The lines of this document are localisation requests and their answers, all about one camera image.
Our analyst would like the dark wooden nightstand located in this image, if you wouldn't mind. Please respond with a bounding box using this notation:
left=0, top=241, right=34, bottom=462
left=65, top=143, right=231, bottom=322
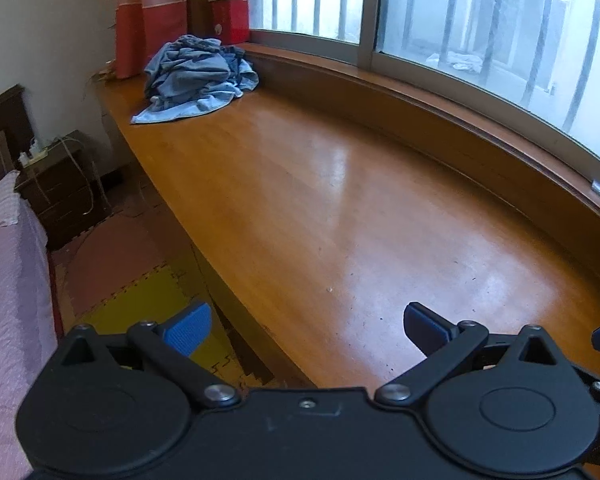
left=16, top=130, right=110, bottom=250

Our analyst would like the red box with cream lid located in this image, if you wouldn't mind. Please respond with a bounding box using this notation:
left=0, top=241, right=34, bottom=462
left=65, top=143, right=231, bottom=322
left=208, top=0, right=250, bottom=46

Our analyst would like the dark wooden headboard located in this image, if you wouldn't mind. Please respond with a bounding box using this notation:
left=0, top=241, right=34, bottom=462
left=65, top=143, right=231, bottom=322
left=0, top=84, right=34, bottom=181

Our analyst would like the pink quilted bed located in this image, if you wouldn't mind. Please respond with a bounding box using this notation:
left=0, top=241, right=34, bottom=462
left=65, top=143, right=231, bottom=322
left=0, top=170, right=57, bottom=479

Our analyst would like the white power strip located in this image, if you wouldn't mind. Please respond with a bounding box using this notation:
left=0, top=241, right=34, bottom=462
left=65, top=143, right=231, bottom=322
left=18, top=148, right=48, bottom=167

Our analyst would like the light blue denim garment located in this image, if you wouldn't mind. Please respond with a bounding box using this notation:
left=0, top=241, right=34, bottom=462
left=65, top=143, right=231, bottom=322
left=131, top=35, right=259, bottom=125

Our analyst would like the red and pink curtain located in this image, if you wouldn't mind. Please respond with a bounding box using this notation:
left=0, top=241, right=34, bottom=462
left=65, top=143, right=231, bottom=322
left=114, top=0, right=187, bottom=79

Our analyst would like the coloured foam floor mat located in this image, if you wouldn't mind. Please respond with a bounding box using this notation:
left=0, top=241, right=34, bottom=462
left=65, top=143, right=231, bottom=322
left=51, top=194, right=276, bottom=391

